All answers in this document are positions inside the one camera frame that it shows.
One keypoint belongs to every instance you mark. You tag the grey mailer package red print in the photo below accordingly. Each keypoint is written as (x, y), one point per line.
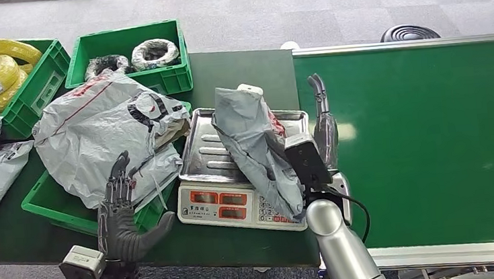
(252, 147)

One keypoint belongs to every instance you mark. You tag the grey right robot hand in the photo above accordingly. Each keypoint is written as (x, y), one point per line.
(327, 136)

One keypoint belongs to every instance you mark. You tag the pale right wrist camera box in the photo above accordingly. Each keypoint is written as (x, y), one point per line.
(307, 162)

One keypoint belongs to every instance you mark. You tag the black ribbed round base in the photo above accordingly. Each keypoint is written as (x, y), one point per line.
(410, 33)

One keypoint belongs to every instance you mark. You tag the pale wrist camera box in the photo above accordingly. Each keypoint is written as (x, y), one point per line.
(307, 162)
(81, 264)

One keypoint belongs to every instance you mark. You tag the green crate holding packages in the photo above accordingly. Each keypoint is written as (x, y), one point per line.
(56, 209)

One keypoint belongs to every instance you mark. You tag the green crate holding dark coils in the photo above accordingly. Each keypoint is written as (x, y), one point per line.
(168, 80)

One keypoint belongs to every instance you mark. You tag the small white plastic case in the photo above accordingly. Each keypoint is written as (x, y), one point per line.
(251, 89)

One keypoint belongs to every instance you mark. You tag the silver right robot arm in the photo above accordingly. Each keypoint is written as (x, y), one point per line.
(341, 246)

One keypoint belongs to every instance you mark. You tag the green crate holding yellow coils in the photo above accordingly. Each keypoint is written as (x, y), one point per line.
(35, 99)

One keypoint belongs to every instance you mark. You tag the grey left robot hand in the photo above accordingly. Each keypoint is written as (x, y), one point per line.
(121, 234)

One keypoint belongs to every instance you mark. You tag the green conveyor belt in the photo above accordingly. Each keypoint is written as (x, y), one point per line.
(430, 140)

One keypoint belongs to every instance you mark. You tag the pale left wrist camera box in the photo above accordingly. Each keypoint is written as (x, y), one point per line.
(81, 264)

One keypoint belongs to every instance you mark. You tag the white scale with steel tray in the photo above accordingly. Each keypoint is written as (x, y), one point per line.
(206, 160)

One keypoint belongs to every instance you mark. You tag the small white round object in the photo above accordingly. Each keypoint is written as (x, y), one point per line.
(289, 45)

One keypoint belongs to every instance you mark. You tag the white flat mailer package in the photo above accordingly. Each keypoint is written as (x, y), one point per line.
(158, 168)

